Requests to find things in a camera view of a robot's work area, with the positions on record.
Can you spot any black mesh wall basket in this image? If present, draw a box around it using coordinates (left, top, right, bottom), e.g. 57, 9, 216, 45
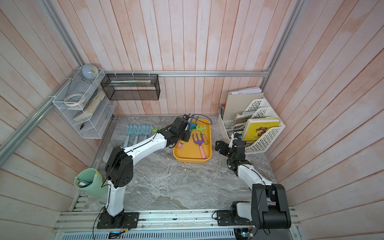
101, 73, 161, 101

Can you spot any green plastic cup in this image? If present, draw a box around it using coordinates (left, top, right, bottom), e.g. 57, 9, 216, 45
74, 168, 108, 198

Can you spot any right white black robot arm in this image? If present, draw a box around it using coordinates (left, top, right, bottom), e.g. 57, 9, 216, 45
215, 138, 292, 230

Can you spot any green hand rake wooden handle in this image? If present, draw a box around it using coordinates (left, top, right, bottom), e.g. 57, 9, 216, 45
196, 125, 208, 145

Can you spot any white desk file organizer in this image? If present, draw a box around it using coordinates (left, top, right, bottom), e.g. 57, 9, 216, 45
218, 98, 285, 155

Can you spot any white wire wall shelf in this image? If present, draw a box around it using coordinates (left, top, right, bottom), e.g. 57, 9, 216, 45
53, 68, 117, 139

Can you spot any lime rake wooden handle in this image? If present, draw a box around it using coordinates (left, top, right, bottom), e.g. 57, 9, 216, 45
152, 127, 162, 133

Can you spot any purple hand rake pink handle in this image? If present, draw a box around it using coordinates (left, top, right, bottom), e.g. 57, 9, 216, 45
192, 133, 206, 159

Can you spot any beige folder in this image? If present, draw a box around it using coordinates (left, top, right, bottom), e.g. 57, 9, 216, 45
222, 92, 264, 121

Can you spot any yellow plastic storage box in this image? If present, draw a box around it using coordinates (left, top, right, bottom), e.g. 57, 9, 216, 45
173, 118, 213, 164

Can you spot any grey round clock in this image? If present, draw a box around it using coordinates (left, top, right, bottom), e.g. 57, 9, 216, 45
82, 64, 99, 81

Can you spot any white tape roll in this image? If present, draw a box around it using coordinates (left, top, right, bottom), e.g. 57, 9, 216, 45
64, 93, 85, 107

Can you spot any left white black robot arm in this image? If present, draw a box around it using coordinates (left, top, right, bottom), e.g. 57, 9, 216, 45
97, 115, 191, 229

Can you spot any yellow picture book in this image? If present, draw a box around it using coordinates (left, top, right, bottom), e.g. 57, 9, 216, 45
242, 117, 280, 142

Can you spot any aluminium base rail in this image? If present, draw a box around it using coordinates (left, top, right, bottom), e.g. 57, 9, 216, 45
50, 209, 306, 240

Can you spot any blue hand rake yellow handle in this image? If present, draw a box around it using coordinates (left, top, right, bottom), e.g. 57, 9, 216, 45
188, 115, 199, 131

